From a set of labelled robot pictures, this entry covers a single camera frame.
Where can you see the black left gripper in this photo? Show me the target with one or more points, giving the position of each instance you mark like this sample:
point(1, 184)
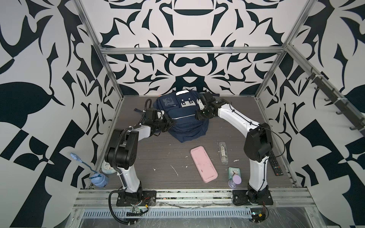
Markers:
point(167, 124)

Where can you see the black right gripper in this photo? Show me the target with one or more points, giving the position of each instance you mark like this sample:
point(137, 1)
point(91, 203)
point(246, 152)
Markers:
point(198, 115)

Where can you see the navy blue school backpack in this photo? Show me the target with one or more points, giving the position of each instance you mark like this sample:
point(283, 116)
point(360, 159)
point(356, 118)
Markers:
point(181, 107)

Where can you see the pink pencil case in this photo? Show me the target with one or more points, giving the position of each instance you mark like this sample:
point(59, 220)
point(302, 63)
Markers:
point(203, 164)

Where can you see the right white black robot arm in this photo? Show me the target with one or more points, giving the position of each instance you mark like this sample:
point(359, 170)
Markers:
point(258, 143)

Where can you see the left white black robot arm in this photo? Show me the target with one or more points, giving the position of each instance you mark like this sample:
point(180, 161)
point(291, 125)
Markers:
point(123, 155)

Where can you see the small green square clock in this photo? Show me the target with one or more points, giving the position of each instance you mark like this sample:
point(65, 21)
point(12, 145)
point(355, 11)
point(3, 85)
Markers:
point(233, 171)

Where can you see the round mint alarm clock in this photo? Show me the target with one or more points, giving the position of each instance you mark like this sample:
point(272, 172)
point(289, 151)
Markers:
point(107, 168)

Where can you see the purple cylindrical container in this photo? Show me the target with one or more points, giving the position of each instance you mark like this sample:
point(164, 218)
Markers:
point(234, 181)

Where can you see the black remote control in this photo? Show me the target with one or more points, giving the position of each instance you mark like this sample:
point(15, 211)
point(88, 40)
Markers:
point(274, 164)

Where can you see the small green circuit board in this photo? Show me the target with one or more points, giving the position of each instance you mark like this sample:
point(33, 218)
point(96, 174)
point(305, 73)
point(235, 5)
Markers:
point(260, 215)

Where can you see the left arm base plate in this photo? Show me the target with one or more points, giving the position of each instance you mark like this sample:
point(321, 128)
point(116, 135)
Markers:
point(136, 199)

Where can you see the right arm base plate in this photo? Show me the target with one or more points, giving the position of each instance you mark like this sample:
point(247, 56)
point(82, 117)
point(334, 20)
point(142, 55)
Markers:
point(251, 197)

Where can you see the black wall hook rack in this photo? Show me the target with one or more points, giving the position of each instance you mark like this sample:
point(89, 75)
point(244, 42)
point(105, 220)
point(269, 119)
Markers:
point(335, 97)

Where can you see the aluminium frame rail base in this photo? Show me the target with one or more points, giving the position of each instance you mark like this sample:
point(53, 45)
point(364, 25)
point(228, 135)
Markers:
point(197, 208)

